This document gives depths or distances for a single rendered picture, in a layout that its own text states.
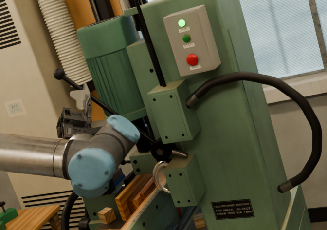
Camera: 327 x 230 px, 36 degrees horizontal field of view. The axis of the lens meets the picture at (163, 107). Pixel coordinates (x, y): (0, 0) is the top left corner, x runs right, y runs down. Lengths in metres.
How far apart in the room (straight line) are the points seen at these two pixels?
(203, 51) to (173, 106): 0.17
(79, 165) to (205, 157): 0.49
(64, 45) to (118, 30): 1.47
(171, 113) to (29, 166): 0.41
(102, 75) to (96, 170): 0.51
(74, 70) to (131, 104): 1.47
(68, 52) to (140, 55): 1.53
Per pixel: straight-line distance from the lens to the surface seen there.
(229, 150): 1.42
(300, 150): 2.92
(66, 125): 1.40
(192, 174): 1.41
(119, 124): 1.19
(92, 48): 1.50
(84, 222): 1.90
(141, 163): 1.63
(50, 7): 2.94
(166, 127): 1.35
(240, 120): 1.37
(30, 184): 3.30
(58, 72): 1.51
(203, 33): 1.26
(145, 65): 1.46
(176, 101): 1.31
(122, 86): 1.51
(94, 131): 1.41
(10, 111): 3.14
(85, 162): 1.07
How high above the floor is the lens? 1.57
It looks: 14 degrees down
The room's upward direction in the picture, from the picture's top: 18 degrees counter-clockwise
